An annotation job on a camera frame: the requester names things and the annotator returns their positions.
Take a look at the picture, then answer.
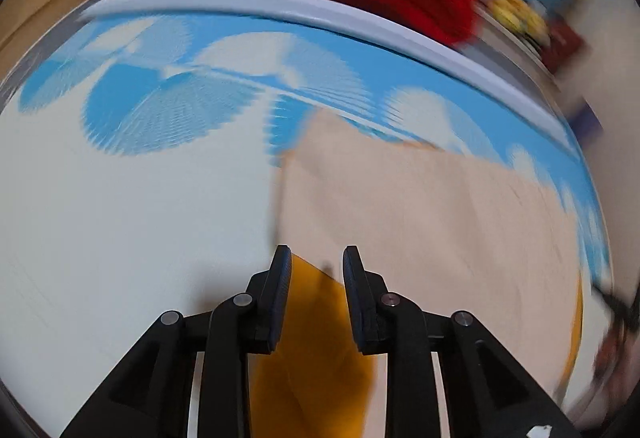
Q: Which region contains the purple box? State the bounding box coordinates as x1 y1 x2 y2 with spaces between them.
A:
574 102 604 145

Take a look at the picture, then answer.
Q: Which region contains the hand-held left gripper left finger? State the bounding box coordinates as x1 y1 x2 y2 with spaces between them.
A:
60 244 293 438

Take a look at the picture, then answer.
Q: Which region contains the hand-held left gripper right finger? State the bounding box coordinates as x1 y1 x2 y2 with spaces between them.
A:
341 245 581 438

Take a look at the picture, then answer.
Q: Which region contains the blue patterned bed mat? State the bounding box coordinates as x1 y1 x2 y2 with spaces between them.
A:
0 12 614 438

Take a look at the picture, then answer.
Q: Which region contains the wooden headboard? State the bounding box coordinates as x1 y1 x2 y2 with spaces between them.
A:
0 0 117 84

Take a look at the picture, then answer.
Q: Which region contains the yellow plush toy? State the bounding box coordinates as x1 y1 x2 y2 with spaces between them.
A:
486 0 552 42

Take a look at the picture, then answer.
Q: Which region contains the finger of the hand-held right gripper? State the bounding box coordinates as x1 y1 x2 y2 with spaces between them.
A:
594 284 639 319

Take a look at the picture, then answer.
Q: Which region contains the grey edged mattress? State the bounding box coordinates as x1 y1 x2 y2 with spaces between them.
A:
0 0 617 179

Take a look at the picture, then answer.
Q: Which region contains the dark red bag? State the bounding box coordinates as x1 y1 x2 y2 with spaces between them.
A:
542 14 589 74

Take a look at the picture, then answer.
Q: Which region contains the beige and mustard jacket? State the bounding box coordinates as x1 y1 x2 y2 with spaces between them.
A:
250 110 586 438

